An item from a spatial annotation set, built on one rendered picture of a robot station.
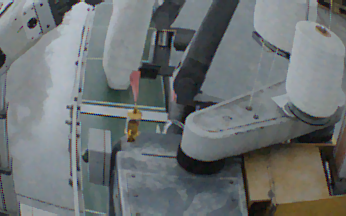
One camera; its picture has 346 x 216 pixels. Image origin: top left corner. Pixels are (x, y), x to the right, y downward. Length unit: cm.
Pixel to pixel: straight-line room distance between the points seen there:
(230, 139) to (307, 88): 22
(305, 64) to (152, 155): 38
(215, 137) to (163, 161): 11
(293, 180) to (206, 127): 23
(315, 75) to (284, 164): 31
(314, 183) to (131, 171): 39
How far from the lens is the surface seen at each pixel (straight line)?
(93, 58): 365
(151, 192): 123
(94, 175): 135
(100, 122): 315
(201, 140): 126
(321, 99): 115
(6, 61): 192
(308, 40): 112
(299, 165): 139
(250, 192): 127
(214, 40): 157
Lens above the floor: 209
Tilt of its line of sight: 31 degrees down
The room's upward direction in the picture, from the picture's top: 11 degrees clockwise
